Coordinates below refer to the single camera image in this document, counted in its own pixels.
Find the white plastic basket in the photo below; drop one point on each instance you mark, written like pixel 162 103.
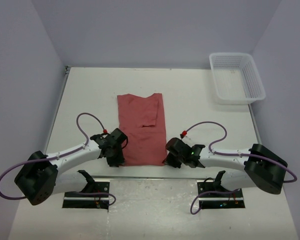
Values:
pixel 236 78

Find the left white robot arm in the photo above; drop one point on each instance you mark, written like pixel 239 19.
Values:
pixel 44 175

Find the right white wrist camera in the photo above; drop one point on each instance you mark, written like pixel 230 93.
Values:
pixel 187 139

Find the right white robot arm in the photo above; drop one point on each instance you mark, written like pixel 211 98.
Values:
pixel 247 168

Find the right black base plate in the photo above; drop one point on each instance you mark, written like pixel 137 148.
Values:
pixel 217 200

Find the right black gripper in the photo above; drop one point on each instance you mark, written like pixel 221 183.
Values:
pixel 170 162

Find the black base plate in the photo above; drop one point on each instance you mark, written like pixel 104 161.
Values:
pixel 217 200
pixel 100 202

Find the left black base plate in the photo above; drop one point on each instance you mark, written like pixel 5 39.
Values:
pixel 100 202

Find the red t shirt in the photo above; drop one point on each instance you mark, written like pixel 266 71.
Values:
pixel 142 119

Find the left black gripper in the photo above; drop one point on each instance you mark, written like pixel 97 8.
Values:
pixel 119 159

